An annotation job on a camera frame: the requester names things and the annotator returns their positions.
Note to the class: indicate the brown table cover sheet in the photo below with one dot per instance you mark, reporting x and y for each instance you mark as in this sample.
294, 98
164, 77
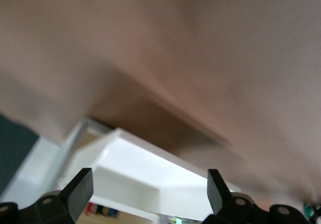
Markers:
175, 45

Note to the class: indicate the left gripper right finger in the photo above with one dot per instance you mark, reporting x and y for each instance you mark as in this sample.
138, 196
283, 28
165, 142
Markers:
218, 196

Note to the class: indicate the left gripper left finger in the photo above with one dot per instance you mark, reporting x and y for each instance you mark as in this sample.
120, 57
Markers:
75, 196

